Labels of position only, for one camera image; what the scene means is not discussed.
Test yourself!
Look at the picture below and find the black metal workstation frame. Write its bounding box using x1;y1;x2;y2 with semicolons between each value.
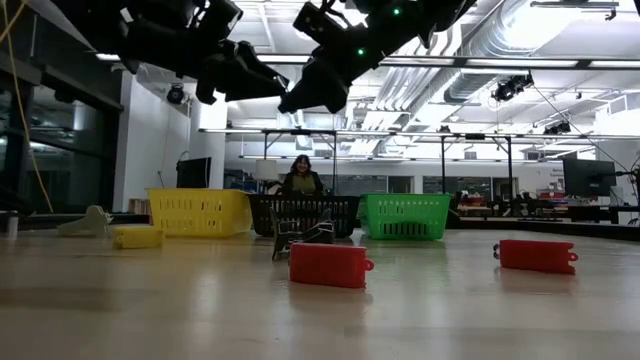
259;128;516;201

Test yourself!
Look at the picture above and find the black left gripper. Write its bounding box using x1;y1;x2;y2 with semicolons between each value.
195;39;290;106

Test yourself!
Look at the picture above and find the black ceiling camera rig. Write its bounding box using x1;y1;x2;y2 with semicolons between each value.
491;73;535;104

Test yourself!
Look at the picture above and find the yellow plastic basket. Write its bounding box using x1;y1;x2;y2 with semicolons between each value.
146;187;254;239

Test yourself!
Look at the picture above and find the black wall screen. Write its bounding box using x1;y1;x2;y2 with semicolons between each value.
175;156;213;190

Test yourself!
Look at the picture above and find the person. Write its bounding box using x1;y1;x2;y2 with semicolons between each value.
279;153;325;197

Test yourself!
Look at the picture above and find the black computer monitor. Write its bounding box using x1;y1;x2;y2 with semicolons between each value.
562;158;618;199

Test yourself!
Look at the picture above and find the yellow hanging cable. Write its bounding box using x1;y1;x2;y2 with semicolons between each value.
0;0;55;215

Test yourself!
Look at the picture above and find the green plastic basket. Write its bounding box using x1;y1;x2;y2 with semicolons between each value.
359;192;454;241

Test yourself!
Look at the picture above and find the black plastic basket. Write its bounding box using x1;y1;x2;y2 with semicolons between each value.
247;193;361;239

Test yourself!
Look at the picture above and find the white lampshade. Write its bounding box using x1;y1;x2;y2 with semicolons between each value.
253;158;280;182

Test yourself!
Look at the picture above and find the red mini stapler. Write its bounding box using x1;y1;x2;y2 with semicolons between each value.
492;238;580;276
288;242;376;290

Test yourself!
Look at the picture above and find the yellow mini stapler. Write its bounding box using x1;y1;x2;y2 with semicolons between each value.
112;225;166;251

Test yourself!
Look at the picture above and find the black aluminium table frame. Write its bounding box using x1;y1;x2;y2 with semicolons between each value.
0;209;640;242

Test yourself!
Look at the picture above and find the white staple remover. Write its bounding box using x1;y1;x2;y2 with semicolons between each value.
56;204;115;238

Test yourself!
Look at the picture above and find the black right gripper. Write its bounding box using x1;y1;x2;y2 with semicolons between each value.
277;0;401;115

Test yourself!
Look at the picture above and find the round black ceiling camera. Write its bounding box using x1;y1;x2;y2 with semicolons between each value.
166;82;186;106

